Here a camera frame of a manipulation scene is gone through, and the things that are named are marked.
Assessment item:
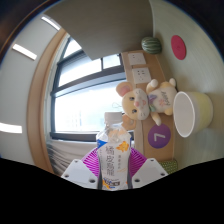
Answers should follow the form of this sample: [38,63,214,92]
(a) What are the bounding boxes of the grey pleated curtain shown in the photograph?
[46,139,98,176]

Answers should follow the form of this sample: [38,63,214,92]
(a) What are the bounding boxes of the white wall socket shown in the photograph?
[131,66,153,85]
[127,51,147,67]

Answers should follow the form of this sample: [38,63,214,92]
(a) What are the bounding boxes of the dark framed window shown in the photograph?
[49,35,134,143]

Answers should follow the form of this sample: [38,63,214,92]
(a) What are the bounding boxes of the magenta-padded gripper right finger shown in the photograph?
[128,147,169,190]

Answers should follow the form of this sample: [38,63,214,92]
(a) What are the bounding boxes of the ceiling light strips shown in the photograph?
[0,15,62,134]

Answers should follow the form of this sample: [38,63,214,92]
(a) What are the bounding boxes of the small round green cactus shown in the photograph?
[140,36,163,55]

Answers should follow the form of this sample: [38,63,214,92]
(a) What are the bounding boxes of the purple round number sticker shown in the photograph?
[147,123,172,149]

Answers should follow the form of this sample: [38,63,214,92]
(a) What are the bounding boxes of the pale yellow cup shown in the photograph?
[172,91,214,139]

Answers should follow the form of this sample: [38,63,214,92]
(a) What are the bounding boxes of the clear drink bottle white cap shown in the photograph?
[95,111,132,192]

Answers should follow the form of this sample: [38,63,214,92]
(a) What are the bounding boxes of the grey-green desk partition panel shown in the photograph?
[44,0,155,61]

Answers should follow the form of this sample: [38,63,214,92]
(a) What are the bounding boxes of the cream plush mouse toy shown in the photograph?
[115,77,178,132]

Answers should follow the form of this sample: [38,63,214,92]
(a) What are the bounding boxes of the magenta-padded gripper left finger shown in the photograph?
[60,147,101,190]

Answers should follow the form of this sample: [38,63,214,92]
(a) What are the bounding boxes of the flat round red coaster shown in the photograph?
[170,34,188,61]

